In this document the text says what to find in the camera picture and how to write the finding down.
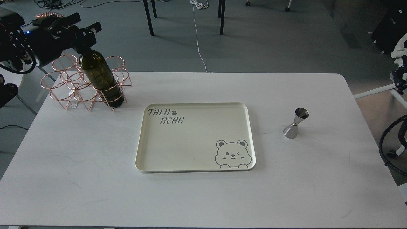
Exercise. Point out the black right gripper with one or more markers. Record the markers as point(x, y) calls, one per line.
point(398, 80)

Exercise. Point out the cream bear serving tray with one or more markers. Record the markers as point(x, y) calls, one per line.
point(195, 137)

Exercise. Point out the dark green wine bottle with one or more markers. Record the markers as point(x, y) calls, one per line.
point(96, 69)

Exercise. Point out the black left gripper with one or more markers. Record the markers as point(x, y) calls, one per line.
point(51, 35)

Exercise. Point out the steel double jigger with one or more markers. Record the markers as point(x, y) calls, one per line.
point(291, 131)

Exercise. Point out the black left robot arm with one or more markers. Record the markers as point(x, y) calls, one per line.
point(16, 55)

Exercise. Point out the black box background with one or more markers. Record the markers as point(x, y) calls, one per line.
point(392, 27)

